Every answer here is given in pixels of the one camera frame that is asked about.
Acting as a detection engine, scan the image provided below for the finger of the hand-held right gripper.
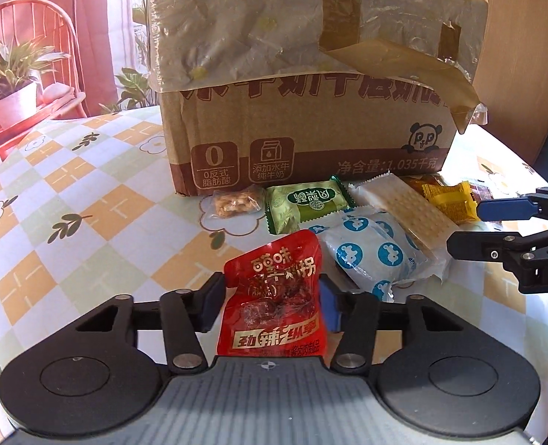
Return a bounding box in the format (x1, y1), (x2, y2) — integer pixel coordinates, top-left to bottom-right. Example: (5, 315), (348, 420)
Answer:
(476, 187), (548, 224)
(446, 223), (548, 263)

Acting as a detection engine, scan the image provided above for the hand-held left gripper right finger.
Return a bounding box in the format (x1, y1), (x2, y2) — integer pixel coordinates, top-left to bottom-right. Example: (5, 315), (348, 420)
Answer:
(319, 274), (476, 375)

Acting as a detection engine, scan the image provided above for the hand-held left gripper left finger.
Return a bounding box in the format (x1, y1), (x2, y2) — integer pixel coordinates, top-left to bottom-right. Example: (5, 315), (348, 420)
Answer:
(74, 271), (227, 375)

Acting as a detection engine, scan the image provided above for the cardboard box with plastic liner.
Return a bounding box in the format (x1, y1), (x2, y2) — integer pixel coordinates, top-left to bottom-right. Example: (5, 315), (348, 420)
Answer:
(144, 0), (490, 198)

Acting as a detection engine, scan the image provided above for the dark red snack packet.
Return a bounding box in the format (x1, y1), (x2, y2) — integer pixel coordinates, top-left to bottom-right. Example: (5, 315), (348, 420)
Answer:
(467, 180), (493, 203)

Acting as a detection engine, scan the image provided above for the yellow snack packet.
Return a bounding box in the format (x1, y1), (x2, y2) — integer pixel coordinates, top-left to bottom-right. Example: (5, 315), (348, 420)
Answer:
(422, 182), (481, 224)

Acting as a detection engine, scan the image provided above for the white blue-dotted snack packet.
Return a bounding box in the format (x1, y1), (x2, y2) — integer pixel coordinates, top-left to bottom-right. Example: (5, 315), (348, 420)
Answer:
(319, 206), (435, 304)

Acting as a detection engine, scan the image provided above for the clear cracker packet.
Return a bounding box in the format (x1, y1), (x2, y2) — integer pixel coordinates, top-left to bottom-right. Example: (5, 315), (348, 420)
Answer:
(348, 172), (462, 284)

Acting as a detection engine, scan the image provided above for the brown snack packet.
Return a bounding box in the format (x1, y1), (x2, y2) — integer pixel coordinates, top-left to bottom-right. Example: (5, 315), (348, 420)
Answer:
(401, 174), (447, 192)

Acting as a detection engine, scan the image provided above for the clear peanut packet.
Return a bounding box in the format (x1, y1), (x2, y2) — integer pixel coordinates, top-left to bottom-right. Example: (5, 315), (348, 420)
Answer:
(211, 185), (262, 220)

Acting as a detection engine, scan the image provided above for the green snack packet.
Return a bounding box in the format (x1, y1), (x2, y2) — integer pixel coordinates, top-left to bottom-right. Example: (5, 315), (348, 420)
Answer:
(265, 175), (356, 236)

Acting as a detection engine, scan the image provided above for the checkered floral tablecloth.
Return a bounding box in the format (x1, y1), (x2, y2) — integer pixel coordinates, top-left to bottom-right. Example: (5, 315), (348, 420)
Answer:
(0, 104), (548, 445)

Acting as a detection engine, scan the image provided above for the brown wooden panel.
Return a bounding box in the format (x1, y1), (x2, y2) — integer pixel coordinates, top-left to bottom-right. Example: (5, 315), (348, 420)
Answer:
(466, 0), (548, 186)

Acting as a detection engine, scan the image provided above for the printed room backdrop cloth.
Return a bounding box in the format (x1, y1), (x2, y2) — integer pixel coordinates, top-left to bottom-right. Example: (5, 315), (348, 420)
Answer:
(0, 0), (163, 168)

